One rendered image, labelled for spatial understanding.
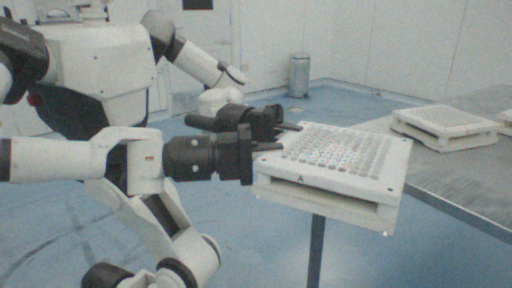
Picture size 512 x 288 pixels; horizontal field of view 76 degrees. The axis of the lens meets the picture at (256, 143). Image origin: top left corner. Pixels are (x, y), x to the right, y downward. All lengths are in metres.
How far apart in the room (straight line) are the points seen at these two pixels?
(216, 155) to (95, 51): 0.39
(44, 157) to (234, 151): 0.30
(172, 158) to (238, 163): 0.12
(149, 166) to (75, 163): 0.12
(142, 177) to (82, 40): 0.36
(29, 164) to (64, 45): 0.34
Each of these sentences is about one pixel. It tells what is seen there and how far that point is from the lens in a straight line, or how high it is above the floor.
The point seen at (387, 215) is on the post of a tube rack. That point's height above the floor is 1.01.
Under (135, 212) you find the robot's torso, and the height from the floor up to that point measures 0.78.
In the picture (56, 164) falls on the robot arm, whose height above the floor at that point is 1.08.
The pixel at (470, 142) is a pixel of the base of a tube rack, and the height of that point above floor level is 0.88.
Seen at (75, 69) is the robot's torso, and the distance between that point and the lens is 0.84.
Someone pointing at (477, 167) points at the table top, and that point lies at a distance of 1.17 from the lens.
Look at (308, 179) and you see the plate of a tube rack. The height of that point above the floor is 1.04.
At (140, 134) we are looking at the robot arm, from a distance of 0.62.
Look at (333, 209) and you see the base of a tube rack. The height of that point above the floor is 0.99.
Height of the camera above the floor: 1.31
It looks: 23 degrees down
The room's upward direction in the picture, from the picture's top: straight up
